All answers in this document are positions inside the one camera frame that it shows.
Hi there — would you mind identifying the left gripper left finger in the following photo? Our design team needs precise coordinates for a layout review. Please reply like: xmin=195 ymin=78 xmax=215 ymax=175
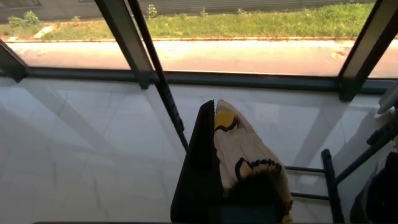
xmin=170 ymin=100 xmax=224 ymax=223

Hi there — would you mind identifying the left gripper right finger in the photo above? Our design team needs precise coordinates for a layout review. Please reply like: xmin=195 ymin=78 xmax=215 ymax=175
xmin=229 ymin=173 xmax=285 ymax=223

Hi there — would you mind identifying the cream printed garment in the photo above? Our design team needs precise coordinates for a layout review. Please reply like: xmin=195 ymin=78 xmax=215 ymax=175
xmin=213 ymin=99 xmax=294 ymax=223

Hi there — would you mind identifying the black clothes rack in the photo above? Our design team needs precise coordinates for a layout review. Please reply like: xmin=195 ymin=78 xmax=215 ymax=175
xmin=127 ymin=0 xmax=398 ymax=223

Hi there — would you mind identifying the black garment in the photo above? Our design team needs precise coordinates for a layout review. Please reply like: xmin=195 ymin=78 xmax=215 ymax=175
xmin=365 ymin=151 xmax=398 ymax=223

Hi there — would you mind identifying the window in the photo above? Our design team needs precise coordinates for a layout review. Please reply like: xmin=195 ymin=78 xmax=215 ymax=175
xmin=0 ymin=0 xmax=398 ymax=102

